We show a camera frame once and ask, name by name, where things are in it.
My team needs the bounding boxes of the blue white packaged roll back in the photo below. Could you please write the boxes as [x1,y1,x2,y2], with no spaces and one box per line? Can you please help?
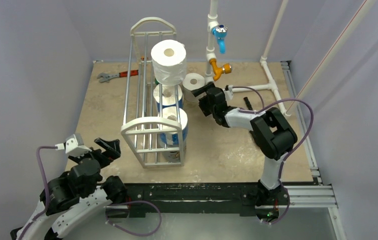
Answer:
[153,84,184,111]

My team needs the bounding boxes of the blue white packaged roll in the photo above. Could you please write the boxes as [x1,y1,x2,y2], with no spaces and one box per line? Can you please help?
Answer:
[153,84,184,111]
[159,106,189,146]

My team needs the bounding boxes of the white metal shelf rack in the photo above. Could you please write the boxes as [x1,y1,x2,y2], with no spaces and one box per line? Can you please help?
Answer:
[120,17,185,168]

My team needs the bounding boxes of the unwrapped white paper roll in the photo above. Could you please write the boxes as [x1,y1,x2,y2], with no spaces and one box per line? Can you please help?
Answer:
[151,39,187,86]

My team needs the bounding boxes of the blue white packaged roll front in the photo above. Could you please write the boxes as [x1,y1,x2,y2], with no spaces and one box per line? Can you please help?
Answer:
[159,106,189,146]

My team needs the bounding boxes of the grey paper roll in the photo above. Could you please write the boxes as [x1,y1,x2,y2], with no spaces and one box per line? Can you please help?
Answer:
[162,145,181,163]

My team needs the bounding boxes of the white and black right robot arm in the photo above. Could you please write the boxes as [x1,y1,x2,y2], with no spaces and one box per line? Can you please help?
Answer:
[192,82,298,207]

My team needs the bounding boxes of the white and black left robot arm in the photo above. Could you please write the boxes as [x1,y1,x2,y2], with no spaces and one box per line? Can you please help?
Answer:
[10,134,128,240]

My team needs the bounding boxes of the black screwdriver tool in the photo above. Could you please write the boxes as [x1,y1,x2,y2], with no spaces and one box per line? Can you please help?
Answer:
[243,97,254,111]

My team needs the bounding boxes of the orange faucet valve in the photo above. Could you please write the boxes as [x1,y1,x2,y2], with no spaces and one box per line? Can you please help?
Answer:
[209,58,232,82]

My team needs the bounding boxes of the blue faucet valve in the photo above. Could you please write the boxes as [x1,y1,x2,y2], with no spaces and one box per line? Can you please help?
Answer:
[211,24,228,54]

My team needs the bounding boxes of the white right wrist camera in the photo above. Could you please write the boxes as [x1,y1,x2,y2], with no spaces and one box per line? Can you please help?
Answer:
[223,85,234,101]

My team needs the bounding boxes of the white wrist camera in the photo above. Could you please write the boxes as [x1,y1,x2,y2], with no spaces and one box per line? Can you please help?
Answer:
[223,85,234,101]
[55,133,92,158]

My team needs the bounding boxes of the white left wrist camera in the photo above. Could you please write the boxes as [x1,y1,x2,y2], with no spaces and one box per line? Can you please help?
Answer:
[55,133,92,158]

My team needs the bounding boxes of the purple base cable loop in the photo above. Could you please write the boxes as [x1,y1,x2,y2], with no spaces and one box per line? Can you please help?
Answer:
[104,199,163,237]

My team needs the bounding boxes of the red handled pliers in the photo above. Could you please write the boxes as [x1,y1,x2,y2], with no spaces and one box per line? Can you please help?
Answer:
[97,69,139,83]

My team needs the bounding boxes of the white pvc pipe frame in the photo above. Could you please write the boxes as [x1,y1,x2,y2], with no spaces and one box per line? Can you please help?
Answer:
[204,0,378,121]

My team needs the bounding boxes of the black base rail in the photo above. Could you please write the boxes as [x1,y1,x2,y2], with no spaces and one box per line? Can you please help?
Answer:
[105,182,290,221]

